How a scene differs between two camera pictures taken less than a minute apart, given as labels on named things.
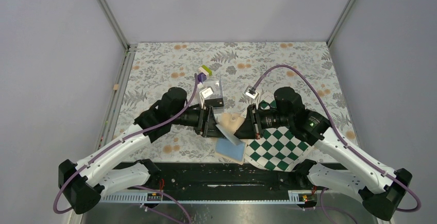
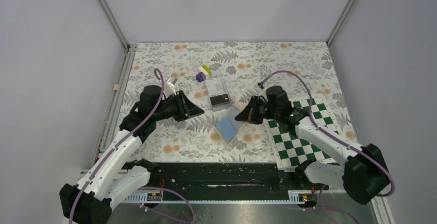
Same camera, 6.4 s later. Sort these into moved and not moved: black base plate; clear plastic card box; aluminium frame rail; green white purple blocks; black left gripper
Moved: black left gripper; clear plastic card box
Not moved: black base plate; green white purple blocks; aluminium frame rail
